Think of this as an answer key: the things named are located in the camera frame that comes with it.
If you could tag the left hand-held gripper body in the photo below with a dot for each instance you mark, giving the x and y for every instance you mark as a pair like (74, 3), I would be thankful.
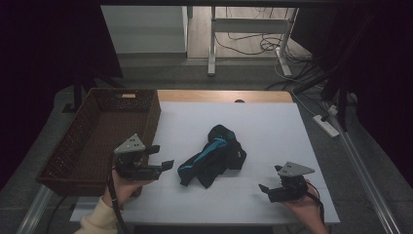
(131, 146)

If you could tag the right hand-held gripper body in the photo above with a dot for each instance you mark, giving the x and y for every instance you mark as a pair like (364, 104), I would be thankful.
(290, 190)

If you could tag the brown woven basket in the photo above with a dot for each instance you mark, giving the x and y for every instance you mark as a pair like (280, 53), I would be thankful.
(104, 130)

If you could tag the dark garment with blue stripes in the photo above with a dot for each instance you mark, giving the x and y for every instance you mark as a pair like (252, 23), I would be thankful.
(217, 156)

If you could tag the person's right hand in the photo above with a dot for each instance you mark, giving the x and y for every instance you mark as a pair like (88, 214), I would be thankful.
(308, 208)

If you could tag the person's left hand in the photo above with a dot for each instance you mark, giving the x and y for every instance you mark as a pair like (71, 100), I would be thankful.
(121, 191)

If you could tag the white table cover sheet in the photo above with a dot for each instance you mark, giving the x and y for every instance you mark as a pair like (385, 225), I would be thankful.
(266, 136)

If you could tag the small beige tag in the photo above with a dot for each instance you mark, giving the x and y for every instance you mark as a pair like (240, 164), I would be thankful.
(128, 96)

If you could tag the white power strip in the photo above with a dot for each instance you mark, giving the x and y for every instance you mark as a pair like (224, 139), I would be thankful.
(325, 125)

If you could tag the white cabinet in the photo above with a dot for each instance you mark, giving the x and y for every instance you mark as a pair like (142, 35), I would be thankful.
(142, 29)

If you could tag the dark curtain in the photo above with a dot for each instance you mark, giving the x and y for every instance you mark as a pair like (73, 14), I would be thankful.
(48, 48)
(373, 48)

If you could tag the metal floor rail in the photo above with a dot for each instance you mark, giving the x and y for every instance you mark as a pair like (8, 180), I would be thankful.
(367, 182)
(34, 211)

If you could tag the white metal desk frame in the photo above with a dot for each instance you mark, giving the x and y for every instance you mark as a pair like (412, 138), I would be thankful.
(250, 25)

